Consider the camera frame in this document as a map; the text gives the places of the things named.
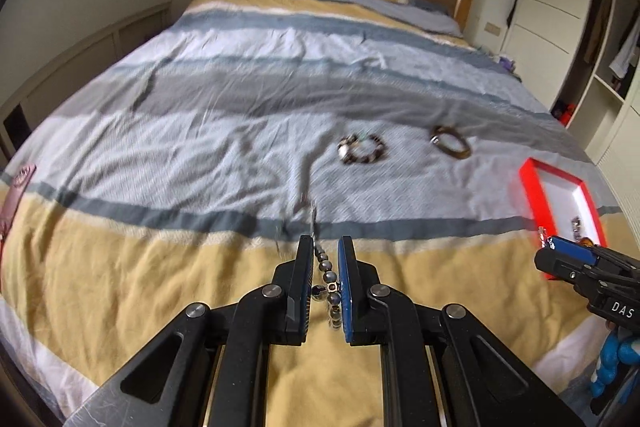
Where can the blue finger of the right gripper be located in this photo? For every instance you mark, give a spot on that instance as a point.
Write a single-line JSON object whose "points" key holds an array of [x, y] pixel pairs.
{"points": [[573, 250]]}

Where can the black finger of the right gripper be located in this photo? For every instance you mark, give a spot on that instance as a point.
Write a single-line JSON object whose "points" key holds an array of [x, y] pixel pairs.
{"points": [[576, 271]]}

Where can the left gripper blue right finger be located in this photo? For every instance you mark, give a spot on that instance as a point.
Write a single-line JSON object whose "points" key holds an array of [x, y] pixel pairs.
{"points": [[440, 367]]}

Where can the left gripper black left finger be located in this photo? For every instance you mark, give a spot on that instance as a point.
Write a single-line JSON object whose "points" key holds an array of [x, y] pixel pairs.
{"points": [[208, 366]]}

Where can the brown horn bangle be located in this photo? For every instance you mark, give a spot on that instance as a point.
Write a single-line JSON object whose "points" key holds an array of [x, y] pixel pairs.
{"points": [[450, 142]]}

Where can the amber orange bangle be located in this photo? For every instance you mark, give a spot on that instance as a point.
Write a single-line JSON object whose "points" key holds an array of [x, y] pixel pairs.
{"points": [[586, 242]]}

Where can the red white jewelry box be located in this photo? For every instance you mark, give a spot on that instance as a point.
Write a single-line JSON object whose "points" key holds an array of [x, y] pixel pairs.
{"points": [[555, 197]]}

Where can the blue gloved right hand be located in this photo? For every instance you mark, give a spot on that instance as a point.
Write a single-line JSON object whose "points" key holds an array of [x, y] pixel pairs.
{"points": [[621, 348]]}

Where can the red item in wardrobe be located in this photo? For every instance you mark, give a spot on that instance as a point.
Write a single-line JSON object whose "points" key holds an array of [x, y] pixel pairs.
{"points": [[563, 112]]}

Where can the striped bed duvet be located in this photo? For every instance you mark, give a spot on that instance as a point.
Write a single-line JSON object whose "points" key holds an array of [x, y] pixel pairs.
{"points": [[188, 170]]}

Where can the hanging clothes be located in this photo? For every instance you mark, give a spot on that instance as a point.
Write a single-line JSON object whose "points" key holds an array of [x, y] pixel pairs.
{"points": [[622, 59]]}

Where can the purple tissue box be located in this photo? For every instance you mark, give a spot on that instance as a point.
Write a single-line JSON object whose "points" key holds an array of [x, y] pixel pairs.
{"points": [[507, 64]]}

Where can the white wardrobe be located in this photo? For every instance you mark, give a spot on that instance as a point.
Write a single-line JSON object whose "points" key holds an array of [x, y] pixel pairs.
{"points": [[561, 50]]}

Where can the grey blue pillow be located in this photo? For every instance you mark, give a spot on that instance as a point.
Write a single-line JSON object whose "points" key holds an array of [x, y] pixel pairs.
{"points": [[423, 14]]}

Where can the wall socket right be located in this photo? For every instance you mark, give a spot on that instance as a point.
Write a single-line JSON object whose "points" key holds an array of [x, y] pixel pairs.
{"points": [[492, 29]]}

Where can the pink phone with strap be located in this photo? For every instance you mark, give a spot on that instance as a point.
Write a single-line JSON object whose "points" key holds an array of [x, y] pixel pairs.
{"points": [[13, 199]]}

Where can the low white wall cabinet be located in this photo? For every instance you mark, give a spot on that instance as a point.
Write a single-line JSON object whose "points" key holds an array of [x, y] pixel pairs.
{"points": [[71, 70]]}

